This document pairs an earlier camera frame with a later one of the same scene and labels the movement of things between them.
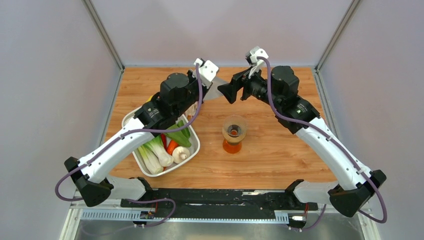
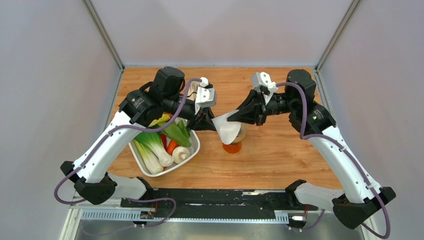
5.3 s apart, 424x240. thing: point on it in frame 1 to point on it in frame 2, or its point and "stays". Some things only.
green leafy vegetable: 181,136 stays
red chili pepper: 164,141 stays
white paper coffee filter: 213,92 to 228,131
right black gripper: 229,90 to 256,111
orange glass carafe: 231,147 stays
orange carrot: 172,145 stays
